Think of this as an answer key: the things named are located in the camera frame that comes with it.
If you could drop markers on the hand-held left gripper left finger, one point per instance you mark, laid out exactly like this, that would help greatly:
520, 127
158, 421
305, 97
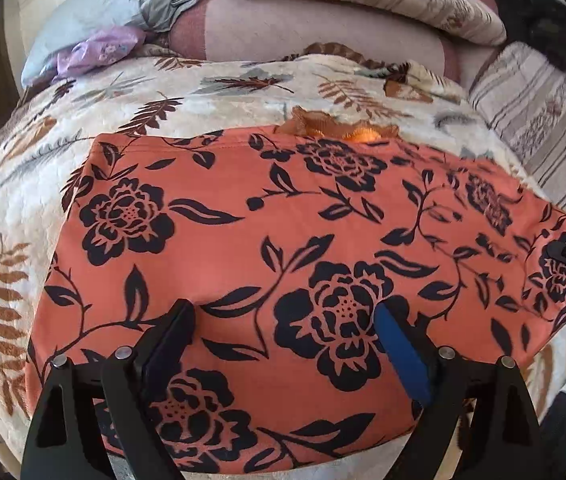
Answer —
168, 345

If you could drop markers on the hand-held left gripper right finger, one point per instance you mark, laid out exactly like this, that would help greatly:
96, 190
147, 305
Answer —
405, 360

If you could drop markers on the orange floral shirt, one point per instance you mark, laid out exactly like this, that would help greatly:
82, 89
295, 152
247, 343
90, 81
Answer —
273, 240

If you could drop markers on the striped floral cushion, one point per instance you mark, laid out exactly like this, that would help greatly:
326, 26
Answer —
538, 120

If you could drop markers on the leaf print blanket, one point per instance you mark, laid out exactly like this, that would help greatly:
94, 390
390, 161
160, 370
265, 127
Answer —
38, 170

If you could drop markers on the black garment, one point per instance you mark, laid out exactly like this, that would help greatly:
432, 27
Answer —
538, 15

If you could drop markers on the purple floral cloth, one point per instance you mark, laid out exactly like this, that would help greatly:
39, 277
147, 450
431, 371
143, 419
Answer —
98, 50

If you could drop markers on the pink padded headboard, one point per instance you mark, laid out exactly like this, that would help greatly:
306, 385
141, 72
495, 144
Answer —
288, 35

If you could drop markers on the grey blue pillow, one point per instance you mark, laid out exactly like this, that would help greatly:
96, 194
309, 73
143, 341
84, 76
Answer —
113, 5

